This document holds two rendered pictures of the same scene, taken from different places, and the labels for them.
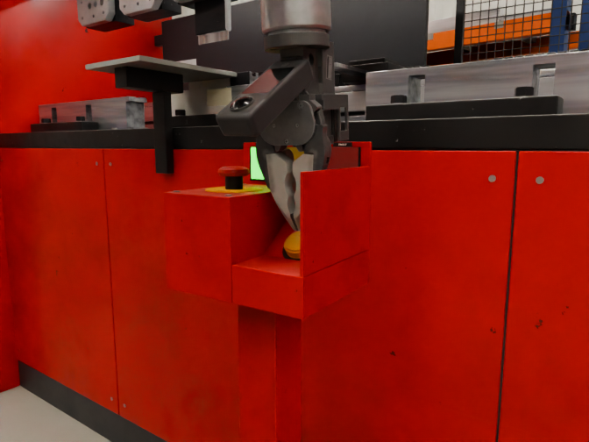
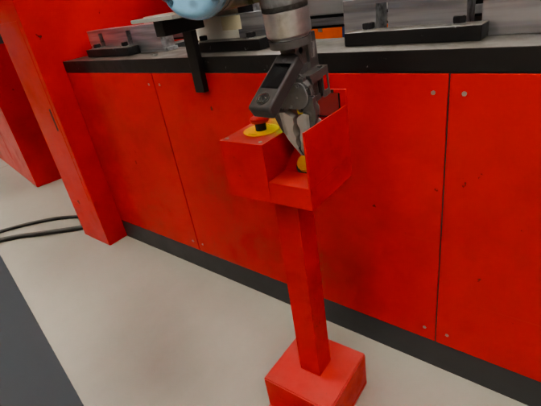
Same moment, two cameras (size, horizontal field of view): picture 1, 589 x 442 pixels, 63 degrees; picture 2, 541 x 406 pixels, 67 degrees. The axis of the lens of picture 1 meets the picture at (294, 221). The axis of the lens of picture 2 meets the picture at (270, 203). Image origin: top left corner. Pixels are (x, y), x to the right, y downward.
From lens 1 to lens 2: 27 cm
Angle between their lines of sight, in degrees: 20
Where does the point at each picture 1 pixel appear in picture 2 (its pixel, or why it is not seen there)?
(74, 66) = not seen: outside the picture
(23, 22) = not seen: outside the picture
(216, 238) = (257, 167)
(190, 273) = (244, 186)
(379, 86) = (353, 12)
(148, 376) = (215, 225)
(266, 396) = (296, 246)
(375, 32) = not seen: outside the picture
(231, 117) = (258, 109)
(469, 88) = (421, 13)
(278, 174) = (288, 124)
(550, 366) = (471, 209)
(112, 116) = (149, 39)
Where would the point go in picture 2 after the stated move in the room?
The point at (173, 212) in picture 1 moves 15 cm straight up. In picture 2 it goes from (227, 152) to (211, 74)
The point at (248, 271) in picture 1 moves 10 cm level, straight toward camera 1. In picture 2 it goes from (278, 186) to (282, 212)
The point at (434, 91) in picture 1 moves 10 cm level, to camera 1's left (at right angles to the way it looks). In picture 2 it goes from (394, 16) to (350, 22)
